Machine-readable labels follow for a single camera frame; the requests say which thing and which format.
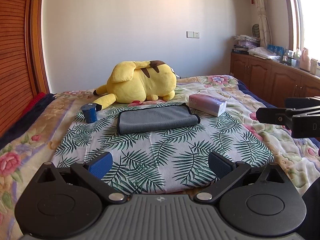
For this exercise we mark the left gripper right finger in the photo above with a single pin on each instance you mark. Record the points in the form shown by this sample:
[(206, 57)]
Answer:
[(228, 173)]

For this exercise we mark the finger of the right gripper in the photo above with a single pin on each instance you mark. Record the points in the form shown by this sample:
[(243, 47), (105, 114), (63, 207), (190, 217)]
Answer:
[(289, 116), (298, 103)]

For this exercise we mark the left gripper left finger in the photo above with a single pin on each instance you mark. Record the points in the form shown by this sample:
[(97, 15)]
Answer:
[(89, 175)]

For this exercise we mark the grey microfiber towel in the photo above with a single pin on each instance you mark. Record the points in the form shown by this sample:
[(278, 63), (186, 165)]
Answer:
[(156, 119)]

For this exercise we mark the wooden low cabinet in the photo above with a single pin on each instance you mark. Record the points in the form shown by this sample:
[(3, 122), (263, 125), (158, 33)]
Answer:
[(271, 81)]

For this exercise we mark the pink bottle on sill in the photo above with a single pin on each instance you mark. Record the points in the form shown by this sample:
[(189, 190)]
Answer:
[(305, 60)]

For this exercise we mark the blue packaged boxes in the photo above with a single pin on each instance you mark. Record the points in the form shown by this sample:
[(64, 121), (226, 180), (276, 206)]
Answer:
[(276, 49)]

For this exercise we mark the white folded cloth bundle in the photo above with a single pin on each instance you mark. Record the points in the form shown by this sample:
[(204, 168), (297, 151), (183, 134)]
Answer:
[(264, 53)]

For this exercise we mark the floral bed quilt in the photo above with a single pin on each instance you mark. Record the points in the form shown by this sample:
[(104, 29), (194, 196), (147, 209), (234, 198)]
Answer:
[(22, 157)]

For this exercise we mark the blue lidded cup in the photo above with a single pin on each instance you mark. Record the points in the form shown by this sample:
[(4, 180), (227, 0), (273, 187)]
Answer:
[(89, 112)]

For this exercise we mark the palm leaf print cloth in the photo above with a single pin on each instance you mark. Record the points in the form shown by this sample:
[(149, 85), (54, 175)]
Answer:
[(163, 161)]

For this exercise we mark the purple tissue pack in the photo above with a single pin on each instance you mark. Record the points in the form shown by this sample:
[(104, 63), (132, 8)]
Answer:
[(207, 104)]

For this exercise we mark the stacked folded linens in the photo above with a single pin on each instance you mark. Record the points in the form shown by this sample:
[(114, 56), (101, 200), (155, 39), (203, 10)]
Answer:
[(245, 42)]

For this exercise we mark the dark blue blanket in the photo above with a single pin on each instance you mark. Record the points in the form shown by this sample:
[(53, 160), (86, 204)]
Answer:
[(25, 122)]

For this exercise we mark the red blanket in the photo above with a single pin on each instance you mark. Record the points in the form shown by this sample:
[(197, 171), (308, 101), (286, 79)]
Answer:
[(32, 103)]

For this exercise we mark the yellow Pikachu plush toy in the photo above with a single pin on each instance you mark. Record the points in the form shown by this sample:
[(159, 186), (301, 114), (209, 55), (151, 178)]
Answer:
[(137, 81)]

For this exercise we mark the wooden slatted wardrobe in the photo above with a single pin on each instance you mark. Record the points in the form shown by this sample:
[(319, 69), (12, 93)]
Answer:
[(23, 73)]

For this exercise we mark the patterned beige curtain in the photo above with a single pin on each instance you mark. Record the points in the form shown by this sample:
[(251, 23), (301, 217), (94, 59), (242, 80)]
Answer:
[(264, 26)]

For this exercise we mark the white wall socket plate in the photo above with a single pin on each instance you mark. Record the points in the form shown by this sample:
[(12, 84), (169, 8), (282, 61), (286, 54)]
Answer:
[(193, 34)]

